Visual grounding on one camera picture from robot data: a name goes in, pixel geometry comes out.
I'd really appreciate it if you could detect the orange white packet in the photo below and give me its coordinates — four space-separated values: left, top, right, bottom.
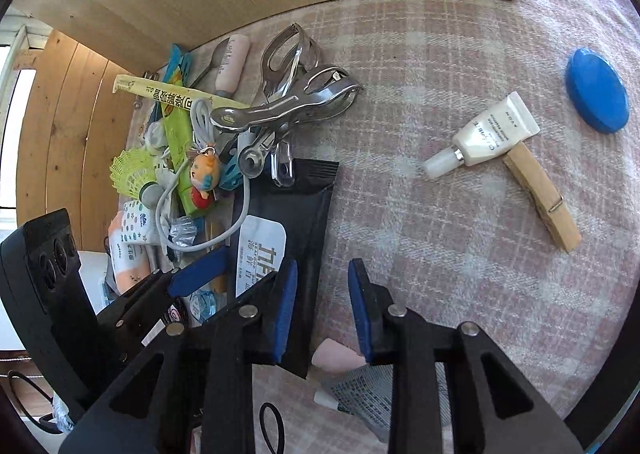
106 214 153 295

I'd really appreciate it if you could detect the wooden clothespin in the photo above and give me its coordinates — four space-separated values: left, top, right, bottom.
502 141 583 253

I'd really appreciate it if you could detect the small doll keychain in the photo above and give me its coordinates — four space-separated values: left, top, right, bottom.
185 141 221 209

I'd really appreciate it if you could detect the yellow green shuttlecock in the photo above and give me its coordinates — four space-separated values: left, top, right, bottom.
109 148 163 207

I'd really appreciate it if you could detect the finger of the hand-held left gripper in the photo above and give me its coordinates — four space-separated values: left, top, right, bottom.
95 246 230 337

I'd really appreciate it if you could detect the black snack packet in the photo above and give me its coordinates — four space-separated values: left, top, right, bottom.
227 159 340 380

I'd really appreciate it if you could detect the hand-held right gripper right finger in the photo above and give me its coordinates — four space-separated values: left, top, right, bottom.
348 258 583 454

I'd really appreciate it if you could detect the white dotted packet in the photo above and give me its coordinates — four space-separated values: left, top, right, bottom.
107 199 157 247

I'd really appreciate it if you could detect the yellow paper wrapper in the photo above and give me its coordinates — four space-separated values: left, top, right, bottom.
112 74 251 110

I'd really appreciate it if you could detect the black hair tie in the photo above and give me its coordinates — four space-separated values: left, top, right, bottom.
259 403 286 454

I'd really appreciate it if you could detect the pink handled metal tool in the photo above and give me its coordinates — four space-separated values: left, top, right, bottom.
190 35 251 97

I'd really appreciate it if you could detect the cream cosmetic tube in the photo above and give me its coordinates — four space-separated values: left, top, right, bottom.
422 92 542 179

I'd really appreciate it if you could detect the pine slat panel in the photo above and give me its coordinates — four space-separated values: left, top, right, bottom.
15 28 146 255

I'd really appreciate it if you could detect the grey sachet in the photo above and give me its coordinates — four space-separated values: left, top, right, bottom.
314 364 451 441

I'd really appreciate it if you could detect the white cable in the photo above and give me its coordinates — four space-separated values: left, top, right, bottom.
155 98 251 252

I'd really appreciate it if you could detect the green packet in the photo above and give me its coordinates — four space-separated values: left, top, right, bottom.
162 104 221 217

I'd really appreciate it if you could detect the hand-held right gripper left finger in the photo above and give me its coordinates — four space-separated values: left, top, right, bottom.
59 259 298 454

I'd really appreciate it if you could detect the large metal clip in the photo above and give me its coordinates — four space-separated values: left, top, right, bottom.
210 64 363 135

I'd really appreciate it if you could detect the blue round lid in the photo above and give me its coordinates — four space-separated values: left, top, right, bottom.
565 48 631 135

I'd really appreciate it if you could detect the pink plaid tablecloth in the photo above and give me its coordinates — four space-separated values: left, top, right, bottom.
125 0 640 454

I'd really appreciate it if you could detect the small metal clip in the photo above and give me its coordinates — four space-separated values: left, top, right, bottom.
237 131 278 179

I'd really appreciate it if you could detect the teal packet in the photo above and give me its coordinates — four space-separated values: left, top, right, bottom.
160 44 194 85

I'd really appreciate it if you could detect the white window frame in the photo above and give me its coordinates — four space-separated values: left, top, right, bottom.
0 8 51 235

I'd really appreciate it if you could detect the clear plastic wrapper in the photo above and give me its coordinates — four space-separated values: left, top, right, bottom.
167 216 199 251

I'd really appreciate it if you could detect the pink sponge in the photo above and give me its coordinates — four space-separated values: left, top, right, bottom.
311 338 368 375

